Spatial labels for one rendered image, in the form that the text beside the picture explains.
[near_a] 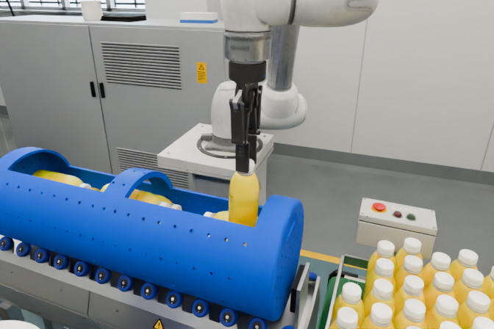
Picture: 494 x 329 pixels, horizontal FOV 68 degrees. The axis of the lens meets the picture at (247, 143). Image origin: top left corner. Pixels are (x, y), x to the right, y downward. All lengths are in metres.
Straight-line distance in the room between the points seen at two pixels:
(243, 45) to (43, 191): 0.68
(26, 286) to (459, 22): 3.35
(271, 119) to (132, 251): 0.81
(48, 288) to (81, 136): 2.26
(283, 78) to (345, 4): 0.75
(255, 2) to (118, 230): 0.60
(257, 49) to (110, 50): 2.32
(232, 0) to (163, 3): 3.12
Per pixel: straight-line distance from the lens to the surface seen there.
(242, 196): 0.82
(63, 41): 3.25
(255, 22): 0.69
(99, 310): 1.19
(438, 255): 1.02
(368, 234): 1.13
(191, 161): 1.48
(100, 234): 0.98
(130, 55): 2.87
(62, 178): 1.28
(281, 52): 1.37
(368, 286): 0.97
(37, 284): 1.33
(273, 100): 1.45
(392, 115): 3.70
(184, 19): 2.75
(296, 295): 0.92
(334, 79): 3.64
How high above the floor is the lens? 1.69
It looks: 23 degrees down
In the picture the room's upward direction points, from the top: straight up
